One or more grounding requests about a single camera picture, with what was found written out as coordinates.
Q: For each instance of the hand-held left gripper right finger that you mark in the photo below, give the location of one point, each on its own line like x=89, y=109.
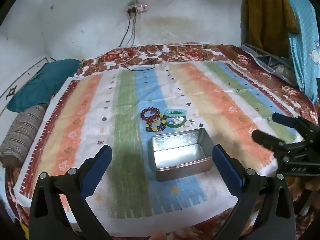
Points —
x=223, y=161

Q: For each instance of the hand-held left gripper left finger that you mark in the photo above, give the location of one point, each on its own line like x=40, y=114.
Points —
x=101, y=160

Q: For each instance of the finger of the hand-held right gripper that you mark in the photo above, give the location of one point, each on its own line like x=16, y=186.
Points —
x=265, y=139
x=283, y=119

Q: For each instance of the rectangular metal tin box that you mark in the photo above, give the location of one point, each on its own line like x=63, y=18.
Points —
x=180, y=152

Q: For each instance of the green jade bangle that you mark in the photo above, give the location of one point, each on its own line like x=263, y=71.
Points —
x=171, y=125

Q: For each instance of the striped pastel cloth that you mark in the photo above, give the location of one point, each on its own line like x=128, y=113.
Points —
x=125, y=130

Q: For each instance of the grey metal rack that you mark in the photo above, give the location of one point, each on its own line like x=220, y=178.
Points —
x=270, y=60

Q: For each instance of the blue dotted printed cloth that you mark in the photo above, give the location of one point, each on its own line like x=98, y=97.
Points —
x=305, y=42

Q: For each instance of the grey striped bolster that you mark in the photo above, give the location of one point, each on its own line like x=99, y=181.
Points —
x=22, y=132

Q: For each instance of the teal pillow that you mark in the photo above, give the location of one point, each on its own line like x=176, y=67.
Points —
x=45, y=82

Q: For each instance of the mustard hanging garment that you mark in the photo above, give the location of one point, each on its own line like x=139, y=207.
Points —
x=265, y=12

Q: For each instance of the white power strip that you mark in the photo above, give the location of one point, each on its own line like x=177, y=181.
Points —
x=138, y=8

